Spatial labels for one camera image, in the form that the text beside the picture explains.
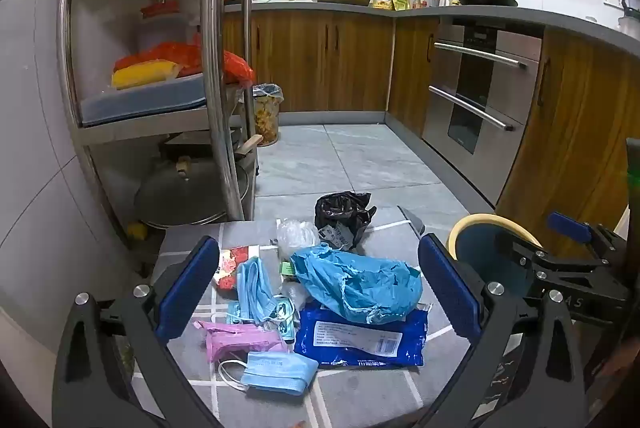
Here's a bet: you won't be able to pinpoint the clear container red lid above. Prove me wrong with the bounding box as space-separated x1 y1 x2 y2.
136 0 183 51

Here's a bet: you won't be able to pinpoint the white printed packet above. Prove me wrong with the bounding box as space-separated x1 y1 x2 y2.
319 224 357 250

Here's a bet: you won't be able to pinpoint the red floral packet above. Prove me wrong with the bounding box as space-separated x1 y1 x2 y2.
212 245 251 294

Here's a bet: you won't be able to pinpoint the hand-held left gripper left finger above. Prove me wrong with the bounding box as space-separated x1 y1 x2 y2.
52 235 221 428

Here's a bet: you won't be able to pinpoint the metal wok lid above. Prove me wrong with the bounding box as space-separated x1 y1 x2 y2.
134 156 251 226

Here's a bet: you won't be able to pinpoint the grey kitchen countertop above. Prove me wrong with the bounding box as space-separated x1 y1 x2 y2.
222 0 640 59

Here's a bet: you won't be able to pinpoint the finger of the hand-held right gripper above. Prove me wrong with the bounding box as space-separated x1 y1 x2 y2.
510 240 630 309
546 211 629 274

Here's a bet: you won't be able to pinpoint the waste basket with plastic liner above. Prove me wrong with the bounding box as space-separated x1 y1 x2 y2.
248 83 284 146

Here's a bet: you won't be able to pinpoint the grey checked mat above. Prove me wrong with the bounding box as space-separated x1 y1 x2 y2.
132 220 481 428

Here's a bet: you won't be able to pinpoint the teal printed wrapper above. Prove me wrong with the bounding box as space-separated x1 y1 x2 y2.
226 300 252 325
271 295 301 341

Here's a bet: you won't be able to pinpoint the stainless built-in oven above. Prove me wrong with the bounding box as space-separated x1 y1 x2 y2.
421 20 545 155

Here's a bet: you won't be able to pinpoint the black plastic bag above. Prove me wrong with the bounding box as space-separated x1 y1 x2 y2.
314 191 377 251

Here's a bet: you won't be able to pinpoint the person's right hand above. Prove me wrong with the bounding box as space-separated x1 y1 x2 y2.
596 339 640 379

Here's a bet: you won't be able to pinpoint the blue white packet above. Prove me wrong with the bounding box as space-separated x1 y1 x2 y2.
294 300 431 369

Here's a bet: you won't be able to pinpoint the clear plastic bag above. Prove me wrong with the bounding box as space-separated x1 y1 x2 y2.
276 218 321 259

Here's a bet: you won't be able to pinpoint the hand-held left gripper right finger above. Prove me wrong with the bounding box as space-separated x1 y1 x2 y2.
417 233 587 428

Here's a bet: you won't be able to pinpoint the grey blue tray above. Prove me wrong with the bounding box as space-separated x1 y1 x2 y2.
80 73 208 126

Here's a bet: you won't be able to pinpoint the blue plastic bag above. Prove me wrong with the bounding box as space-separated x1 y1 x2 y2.
290 244 423 325

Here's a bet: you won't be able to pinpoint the wooden kitchen cabinets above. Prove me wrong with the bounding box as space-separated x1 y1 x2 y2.
222 3 640 259

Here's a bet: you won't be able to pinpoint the blue bin yellow rim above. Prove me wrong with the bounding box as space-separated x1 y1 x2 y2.
446 213 548 304

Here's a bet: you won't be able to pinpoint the blue face mask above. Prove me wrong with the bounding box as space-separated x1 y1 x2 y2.
218 350 319 396
235 256 281 324

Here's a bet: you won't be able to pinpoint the black pan wooden handle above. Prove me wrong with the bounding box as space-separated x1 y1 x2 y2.
159 130 263 161

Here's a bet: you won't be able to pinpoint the pink packet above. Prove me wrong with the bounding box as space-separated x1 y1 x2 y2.
194 319 290 364

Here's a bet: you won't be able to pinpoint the red plastic bag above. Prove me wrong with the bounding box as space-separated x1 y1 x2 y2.
115 40 256 84

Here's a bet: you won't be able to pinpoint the metal shelf rack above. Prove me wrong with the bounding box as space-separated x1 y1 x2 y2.
57 0 262 229

